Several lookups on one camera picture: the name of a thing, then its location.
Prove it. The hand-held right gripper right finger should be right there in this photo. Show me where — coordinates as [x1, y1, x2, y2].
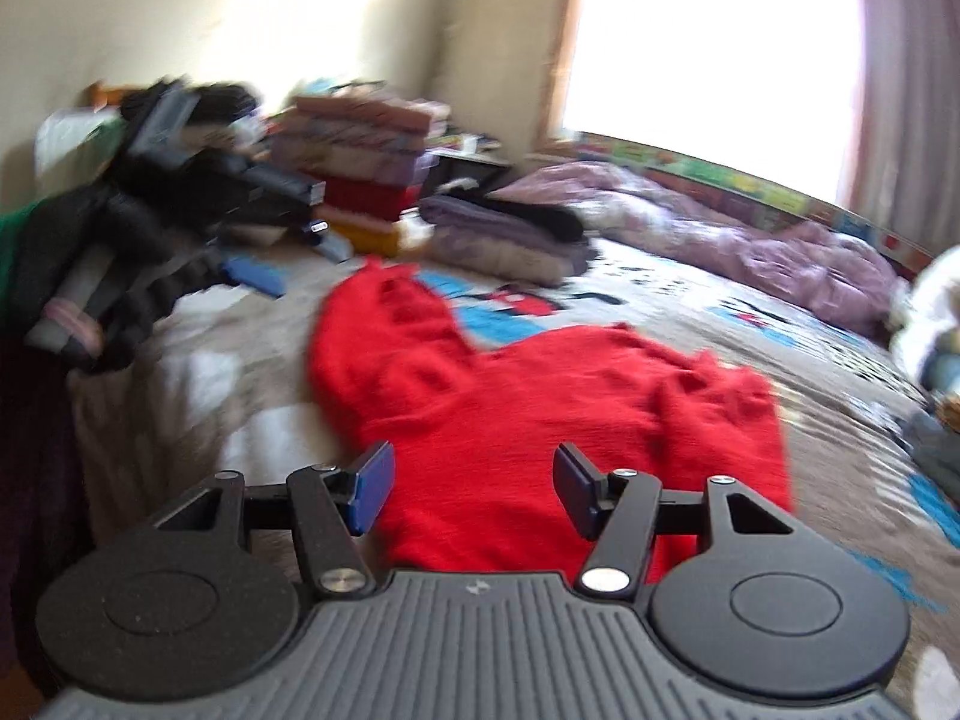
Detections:
[553, 444, 797, 599]

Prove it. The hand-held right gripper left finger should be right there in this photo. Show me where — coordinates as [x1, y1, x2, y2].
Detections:
[154, 441, 397, 599]

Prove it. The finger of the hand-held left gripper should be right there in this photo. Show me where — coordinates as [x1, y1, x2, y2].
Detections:
[296, 217, 355, 265]
[196, 249, 289, 299]

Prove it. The red and green knit sweater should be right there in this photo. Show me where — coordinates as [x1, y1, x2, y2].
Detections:
[306, 256, 797, 587]

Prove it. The person's left hand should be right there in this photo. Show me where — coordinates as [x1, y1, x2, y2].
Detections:
[22, 187, 207, 372]

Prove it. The stack of folded sweaters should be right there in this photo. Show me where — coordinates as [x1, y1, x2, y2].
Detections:
[268, 94, 451, 256]

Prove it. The purple folded garment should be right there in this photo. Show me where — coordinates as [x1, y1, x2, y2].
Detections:
[418, 195, 593, 275]

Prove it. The cluttered desk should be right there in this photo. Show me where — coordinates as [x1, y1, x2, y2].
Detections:
[424, 142, 522, 192]

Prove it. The floral padded folded garment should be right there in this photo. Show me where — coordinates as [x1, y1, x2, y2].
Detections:
[465, 240, 582, 287]

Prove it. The black folded garment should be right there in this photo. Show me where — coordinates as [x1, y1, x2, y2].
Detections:
[484, 191, 590, 242]

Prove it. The cartoon mouse printed blanket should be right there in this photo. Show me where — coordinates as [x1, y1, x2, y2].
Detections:
[67, 236, 960, 698]

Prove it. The purple duvet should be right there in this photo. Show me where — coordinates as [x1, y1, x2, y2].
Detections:
[491, 161, 912, 338]

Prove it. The alphabet foam play mat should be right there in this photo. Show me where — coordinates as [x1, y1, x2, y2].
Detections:
[574, 129, 960, 282]

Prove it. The window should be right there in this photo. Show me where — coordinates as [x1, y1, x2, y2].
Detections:
[540, 0, 871, 203]

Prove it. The window curtain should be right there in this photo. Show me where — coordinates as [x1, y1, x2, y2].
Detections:
[847, 0, 960, 241]

